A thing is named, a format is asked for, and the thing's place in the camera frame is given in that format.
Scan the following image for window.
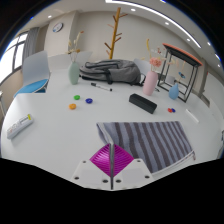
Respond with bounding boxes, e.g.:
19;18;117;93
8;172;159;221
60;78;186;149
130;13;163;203
0;32;28;84

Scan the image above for black-framed orange-topped side table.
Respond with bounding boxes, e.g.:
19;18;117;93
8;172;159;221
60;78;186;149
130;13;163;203
157;42;204;103

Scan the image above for white remote control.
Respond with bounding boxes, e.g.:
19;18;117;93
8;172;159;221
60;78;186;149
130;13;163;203
6;113;34;140

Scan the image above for beige dried flowers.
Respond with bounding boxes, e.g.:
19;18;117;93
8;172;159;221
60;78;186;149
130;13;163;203
67;30;85;64

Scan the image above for pink flower bouquet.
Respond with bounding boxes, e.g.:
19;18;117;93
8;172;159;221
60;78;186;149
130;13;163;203
144;38;168;73

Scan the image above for white chair with blue cushion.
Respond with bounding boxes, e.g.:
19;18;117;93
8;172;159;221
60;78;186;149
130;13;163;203
13;50;51;98

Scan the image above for wooden tree coat rack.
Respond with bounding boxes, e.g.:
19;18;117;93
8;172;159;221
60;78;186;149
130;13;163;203
103;6;128;60

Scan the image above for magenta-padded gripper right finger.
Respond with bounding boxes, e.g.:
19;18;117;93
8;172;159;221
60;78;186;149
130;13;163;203
112;143;154;191

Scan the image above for grey curtain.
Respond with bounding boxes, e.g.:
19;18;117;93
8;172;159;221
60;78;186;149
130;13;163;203
21;26;40;69

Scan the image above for recessed ceiling spotlights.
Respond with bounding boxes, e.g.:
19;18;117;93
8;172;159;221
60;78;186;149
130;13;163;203
46;7;213;47

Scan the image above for thin dried flower stems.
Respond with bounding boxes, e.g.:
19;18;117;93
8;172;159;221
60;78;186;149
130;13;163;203
168;58;188;85

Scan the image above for blue vase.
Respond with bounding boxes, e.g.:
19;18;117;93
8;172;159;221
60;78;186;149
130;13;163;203
168;82;180;101

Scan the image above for long ceiling light strip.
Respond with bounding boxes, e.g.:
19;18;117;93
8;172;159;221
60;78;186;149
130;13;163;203
105;0;202;49

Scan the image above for round wall clock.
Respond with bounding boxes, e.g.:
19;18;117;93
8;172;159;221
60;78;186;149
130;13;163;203
52;22;64;34

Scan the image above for green vase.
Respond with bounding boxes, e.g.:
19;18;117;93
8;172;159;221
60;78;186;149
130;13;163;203
67;61;81;86

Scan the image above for black rectangular box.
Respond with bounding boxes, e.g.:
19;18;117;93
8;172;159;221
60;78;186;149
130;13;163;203
128;93;158;115

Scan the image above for grey striped towel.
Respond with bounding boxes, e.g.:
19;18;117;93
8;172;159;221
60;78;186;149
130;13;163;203
95;120;197;175

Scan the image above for black and white marker pen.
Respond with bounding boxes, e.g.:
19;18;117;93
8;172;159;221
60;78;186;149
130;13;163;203
90;82;113;92

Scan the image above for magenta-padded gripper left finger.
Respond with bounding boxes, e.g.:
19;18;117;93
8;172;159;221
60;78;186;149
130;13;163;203
72;143;113;190

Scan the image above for grey backpack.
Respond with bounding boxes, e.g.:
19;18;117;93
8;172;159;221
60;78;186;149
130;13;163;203
78;59;147;86

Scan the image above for pink vase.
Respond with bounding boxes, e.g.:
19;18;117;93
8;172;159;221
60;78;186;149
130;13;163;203
142;70;159;97

